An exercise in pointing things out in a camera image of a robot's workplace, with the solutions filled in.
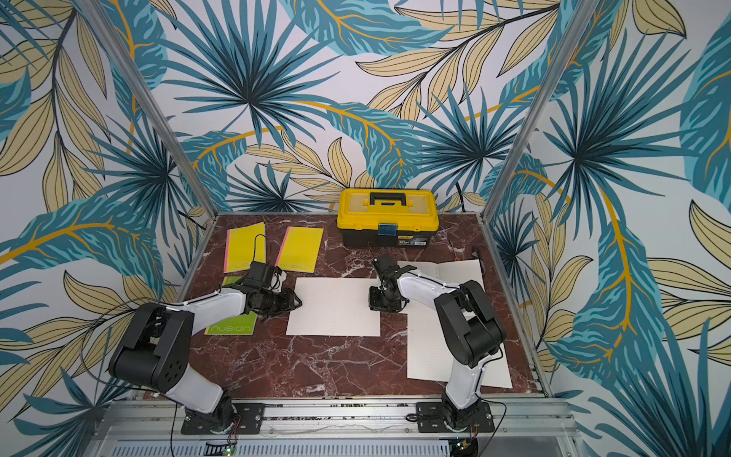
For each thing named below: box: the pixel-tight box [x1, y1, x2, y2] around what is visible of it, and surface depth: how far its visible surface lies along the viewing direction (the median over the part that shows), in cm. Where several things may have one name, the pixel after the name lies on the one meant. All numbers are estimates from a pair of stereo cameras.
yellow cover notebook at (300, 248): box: [274, 226, 324, 274], surface depth 112 cm
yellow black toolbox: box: [336, 188, 440, 249], surface depth 100 cm
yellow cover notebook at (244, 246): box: [223, 220, 267, 274], surface depth 111 cm
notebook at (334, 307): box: [285, 277, 382, 338], surface depth 94 cm
